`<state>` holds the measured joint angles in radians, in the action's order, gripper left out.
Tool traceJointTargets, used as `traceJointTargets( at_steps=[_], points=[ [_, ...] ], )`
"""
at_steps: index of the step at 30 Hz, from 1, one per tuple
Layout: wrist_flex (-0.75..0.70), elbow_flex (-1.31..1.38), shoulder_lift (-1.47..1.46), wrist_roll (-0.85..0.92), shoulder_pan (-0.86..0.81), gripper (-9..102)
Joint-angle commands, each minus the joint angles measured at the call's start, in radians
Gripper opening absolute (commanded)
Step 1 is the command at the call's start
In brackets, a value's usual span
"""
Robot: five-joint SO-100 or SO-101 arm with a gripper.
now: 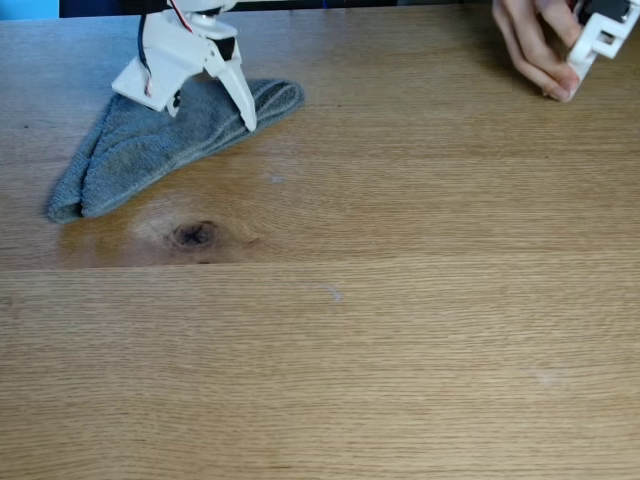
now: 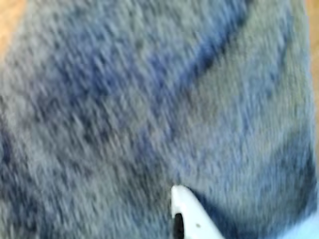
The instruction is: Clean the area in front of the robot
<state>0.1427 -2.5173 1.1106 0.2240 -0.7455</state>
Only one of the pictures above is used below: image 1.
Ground person's hand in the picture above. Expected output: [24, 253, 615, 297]
[491, 0, 584, 104]

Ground light blue background object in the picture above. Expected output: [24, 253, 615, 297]
[0, 0, 62, 21]

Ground grey terry cloth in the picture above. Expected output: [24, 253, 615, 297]
[46, 77, 306, 225]

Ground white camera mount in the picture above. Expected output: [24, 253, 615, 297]
[110, 53, 183, 119]

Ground red and white wire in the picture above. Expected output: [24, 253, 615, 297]
[144, 0, 197, 99]

